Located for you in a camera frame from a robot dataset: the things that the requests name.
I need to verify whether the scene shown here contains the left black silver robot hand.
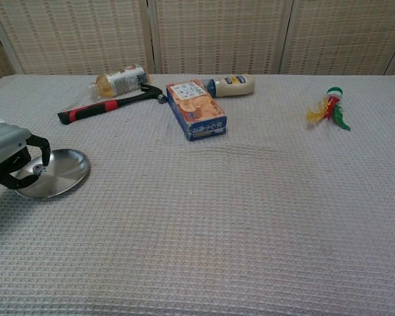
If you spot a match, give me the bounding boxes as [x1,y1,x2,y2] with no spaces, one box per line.
[0,120,51,190]

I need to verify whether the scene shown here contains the round metal plate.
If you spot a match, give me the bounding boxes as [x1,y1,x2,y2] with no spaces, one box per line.
[11,148,91,199]

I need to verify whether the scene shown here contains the red black claw hammer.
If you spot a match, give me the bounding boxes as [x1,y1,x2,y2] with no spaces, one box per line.
[57,83,168,126]

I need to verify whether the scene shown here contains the amber tea bottle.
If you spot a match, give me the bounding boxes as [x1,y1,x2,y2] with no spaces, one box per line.
[90,63,150,101]

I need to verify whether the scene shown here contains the orange blue cracker box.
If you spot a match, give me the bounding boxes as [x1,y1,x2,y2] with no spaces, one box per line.
[165,80,227,142]

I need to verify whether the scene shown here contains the pale waffle-weave tablecloth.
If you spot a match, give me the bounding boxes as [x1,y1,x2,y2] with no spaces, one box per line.
[0,73,395,316]

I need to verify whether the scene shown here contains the cream mayonnaise squeeze bottle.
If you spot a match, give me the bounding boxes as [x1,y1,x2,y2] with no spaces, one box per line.
[205,74,255,98]

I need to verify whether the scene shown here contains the woven bamboo folding screen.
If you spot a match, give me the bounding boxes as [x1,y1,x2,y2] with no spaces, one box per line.
[0,0,395,87]

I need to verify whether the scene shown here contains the colourful feather shuttlecock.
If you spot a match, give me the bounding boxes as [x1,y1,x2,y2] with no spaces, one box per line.
[306,86,352,132]

